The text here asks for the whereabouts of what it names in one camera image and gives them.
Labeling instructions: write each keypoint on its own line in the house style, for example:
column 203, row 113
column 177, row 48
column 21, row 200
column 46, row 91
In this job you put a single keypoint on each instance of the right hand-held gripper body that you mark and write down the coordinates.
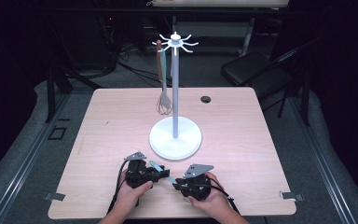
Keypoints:
column 195, row 186

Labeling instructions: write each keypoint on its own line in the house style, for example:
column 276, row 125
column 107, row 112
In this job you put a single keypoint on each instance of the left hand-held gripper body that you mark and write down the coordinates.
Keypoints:
column 138, row 174

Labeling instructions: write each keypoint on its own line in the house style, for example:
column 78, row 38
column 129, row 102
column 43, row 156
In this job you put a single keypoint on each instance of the white utensil rack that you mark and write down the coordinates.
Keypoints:
column 175, row 140

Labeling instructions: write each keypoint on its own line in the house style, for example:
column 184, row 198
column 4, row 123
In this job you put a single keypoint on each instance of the person's right hand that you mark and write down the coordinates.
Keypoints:
column 213, row 200

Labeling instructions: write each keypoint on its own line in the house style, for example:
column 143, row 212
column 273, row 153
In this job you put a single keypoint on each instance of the person's left hand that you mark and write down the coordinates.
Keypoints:
column 130, row 196

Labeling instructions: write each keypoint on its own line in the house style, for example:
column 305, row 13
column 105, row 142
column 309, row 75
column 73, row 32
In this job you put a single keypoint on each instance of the metal table clamp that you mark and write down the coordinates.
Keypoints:
column 55, row 196
column 292, row 196

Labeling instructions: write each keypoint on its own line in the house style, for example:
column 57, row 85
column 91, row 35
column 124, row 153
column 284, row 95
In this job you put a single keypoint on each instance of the black metal stand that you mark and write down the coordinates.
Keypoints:
column 51, row 93

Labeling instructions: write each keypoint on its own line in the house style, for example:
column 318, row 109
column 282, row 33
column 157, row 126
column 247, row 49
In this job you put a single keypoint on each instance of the black folding chair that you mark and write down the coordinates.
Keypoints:
column 248, row 70

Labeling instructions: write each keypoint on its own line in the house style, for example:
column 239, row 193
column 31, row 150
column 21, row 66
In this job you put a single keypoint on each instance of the dark computer tower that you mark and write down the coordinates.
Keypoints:
column 84, row 40

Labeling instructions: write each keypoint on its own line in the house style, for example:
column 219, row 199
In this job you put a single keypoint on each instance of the white background table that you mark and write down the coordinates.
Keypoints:
column 217, row 3

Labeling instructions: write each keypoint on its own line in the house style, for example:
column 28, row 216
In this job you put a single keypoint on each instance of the metal floor rail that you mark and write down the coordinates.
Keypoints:
column 28, row 158
column 323, row 161

